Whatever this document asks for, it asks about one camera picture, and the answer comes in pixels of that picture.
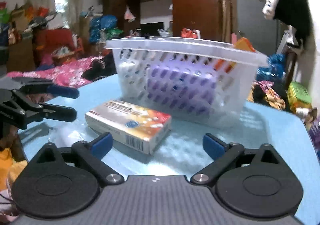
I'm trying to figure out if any orange white medicine box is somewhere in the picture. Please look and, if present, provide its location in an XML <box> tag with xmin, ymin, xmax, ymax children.
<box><xmin>85</xmin><ymin>100</ymin><xmax>172</xmax><ymax>155</ymax></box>

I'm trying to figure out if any purple tissue pack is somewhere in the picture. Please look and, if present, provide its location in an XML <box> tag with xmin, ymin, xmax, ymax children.
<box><xmin>145</xmin><ymin>63</ymin><xmax>217</xmax><ymax>116</ymax></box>

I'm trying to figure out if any orange cap bottle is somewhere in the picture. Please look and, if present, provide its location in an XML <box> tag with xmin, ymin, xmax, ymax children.
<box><xmin>213</xmin><ymin>37</ymin><xmax>256</xmax><ymax>74</ymax></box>

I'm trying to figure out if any white pill bottle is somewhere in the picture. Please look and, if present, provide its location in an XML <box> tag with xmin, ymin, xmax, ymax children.
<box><xmin>117</xmin><ymin>62</ymin><xmax>136</xmax><ymax>81</ymax></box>

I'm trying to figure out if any person hand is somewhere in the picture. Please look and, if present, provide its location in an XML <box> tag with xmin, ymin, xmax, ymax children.
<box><xmin>29</xmin><ymin>94</ymin><xmax>55</xmax><ymax>104</ymax></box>

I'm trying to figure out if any pink floral bedding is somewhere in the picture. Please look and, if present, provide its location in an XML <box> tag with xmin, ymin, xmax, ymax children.
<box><xmin>6</xmin><ymin>56</ymin><xmax>103</xmax><ymax>88</ymax></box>

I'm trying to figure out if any clear plastic basket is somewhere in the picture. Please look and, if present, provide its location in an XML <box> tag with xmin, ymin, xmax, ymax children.
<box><xmin>105</xmin><ymin>37</ymin><xmax>267</xmax><ymax>128</ymax></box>

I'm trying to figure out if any green box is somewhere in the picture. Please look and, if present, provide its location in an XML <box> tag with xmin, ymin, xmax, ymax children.
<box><xmin>287</xmin><ymin>82</ymin><xmax>311</xmax><ymax>107</ymax></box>

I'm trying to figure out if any blue plastic bag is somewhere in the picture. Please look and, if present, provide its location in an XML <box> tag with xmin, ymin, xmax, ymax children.
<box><xmin>255</xmin><ymin>54</ymin><xmax>286</xmax><ymax>83</ymax></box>

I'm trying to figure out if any red white hanging bag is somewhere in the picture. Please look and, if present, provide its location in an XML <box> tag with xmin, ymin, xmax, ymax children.
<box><xmin>181</xmin><ymin>27</ymin><xmax>201</xmax><ymax>39</ymax></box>

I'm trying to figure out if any grey door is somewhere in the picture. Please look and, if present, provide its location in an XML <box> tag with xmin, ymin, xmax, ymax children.
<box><xmin>236</xmin><ymin>0</ymin><xmax>280</xmax><ymax>56</ymax></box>

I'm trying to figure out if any red brown wardrobe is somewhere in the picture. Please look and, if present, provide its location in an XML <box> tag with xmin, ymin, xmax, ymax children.
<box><xmin>101</xmin><ymin>0</ymin><xmax>221</xmax><ymax>41</ymax></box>

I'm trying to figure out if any white black hanging jacket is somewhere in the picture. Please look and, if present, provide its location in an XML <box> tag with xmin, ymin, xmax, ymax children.
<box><xmin>263</xmin><ymin>0</ymin><xmax>311</xmax><ymax>49</ymax></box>

